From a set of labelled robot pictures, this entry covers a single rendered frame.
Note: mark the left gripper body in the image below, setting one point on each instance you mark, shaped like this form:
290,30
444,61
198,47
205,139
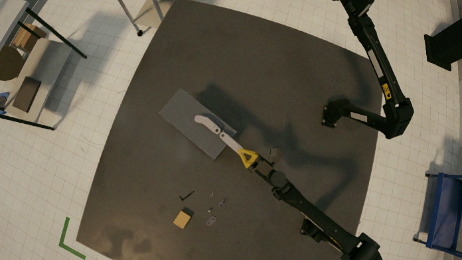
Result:
253,168

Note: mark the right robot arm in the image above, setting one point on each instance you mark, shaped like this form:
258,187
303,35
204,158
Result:
363,27

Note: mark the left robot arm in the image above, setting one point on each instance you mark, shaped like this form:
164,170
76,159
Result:
316,224

